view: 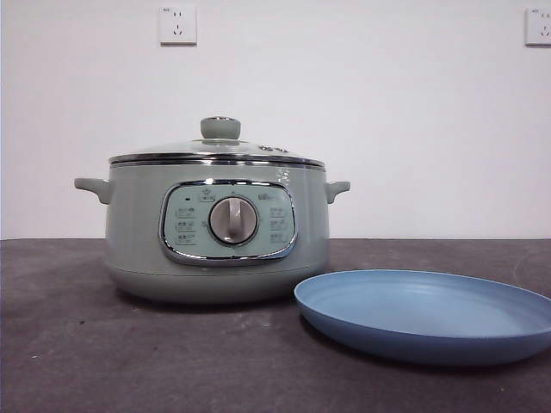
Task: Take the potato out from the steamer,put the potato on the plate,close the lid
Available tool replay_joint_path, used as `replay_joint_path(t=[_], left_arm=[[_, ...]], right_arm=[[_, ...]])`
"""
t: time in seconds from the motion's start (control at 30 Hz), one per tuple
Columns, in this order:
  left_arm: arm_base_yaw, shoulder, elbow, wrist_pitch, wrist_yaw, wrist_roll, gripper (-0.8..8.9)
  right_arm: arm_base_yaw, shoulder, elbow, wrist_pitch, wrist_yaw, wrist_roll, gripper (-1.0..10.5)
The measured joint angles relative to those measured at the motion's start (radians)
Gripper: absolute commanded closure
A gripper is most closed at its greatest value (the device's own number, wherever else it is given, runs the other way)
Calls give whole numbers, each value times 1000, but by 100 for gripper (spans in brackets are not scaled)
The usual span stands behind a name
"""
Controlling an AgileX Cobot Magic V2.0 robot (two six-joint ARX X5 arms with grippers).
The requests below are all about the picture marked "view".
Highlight glass lid with green knob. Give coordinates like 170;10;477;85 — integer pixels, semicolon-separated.
108;115;326;167

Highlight pale green electric steamer pot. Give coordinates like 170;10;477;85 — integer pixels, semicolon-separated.
73;161;351;306

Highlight blue round plate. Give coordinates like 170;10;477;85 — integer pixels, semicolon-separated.
294;268;551;367

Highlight white wall socket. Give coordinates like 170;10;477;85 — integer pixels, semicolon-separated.
159;5;199;47
523;6;551;47

